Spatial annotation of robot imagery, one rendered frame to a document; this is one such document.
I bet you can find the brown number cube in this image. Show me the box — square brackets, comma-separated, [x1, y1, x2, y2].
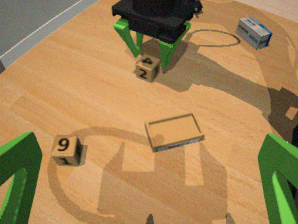
[51, 135, 82, 167]
[136, 55, 160, 83]

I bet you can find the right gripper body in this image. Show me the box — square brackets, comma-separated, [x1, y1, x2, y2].
[112, 0, 194, 44]

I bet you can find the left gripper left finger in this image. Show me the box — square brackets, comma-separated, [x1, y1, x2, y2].
[0, 132, 43, 224]

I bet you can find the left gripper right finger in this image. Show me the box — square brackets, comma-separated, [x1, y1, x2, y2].
[258, 133, 298, 224]

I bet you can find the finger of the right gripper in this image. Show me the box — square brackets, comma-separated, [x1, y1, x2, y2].
[158, 22, 190, 69]
[113, 18, 144, 57]

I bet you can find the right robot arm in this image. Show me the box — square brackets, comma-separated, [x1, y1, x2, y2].
[181, 0, 298, 210]

